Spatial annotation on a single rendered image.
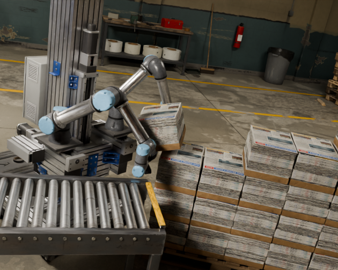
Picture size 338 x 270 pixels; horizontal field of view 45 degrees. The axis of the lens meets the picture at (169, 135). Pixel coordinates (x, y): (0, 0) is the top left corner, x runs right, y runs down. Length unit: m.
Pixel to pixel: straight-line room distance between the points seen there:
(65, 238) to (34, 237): 0.14
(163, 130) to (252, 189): 0.70
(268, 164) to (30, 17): 7.08
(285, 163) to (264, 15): 7.46
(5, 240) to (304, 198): 1.83
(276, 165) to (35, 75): 1.78
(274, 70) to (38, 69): 7.25
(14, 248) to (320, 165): 1.84
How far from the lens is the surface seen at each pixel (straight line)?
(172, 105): 2.95
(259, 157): 2.70
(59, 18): 2.91
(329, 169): 2.80
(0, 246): 2.03
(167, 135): 2.72
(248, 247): 3.03
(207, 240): 3.01
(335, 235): 3.04
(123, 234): 2.01
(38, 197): 2.24
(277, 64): 9.64
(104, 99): 2.38
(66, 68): 2.88
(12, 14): 9.09
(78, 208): 2.16
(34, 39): 9.13
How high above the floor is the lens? 1.98
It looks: 22 degrees down
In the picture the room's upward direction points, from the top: 11 degrees clockwise
